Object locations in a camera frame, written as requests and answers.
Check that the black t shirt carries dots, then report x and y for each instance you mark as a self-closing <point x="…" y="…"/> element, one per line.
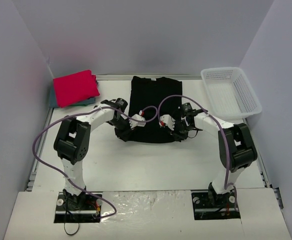
<point x="147" y="92"/>

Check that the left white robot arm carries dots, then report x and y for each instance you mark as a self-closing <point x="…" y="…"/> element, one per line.
<point x="72" y="143"/>

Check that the aluminium table rail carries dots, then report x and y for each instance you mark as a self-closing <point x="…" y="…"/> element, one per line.
<point x="129" y="76"/>

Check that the folded teal t shirt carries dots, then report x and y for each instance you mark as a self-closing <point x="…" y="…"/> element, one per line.
<point x="52" y="103"/>

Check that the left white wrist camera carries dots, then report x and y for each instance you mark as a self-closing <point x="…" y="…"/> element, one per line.
<point x="136" y="121"/>

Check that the folded red t shirt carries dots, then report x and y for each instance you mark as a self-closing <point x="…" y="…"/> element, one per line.
<point x="74" y="88"/>

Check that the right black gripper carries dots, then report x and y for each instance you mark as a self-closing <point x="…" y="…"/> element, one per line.
<point x="177" y="133"/>

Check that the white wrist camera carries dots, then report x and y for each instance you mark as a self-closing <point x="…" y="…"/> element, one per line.
<point x="167" y="121"/>
<point x="136" y="121"/>

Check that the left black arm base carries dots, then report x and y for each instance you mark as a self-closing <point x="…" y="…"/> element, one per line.
<point x="87" y="211"/>

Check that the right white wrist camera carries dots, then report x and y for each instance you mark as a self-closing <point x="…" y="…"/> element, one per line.
<point x="167" y="121"/>

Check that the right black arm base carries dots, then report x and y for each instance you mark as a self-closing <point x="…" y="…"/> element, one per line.
<point x="205" y="210"/>

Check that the white plastic basket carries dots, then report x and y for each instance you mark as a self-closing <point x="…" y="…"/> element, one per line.
<point x="230" y="93"/>

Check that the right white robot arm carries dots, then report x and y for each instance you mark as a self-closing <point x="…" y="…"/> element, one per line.
<point x="236" y="147"/>

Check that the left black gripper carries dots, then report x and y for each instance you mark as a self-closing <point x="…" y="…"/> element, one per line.
<point x="122" y="132"/>

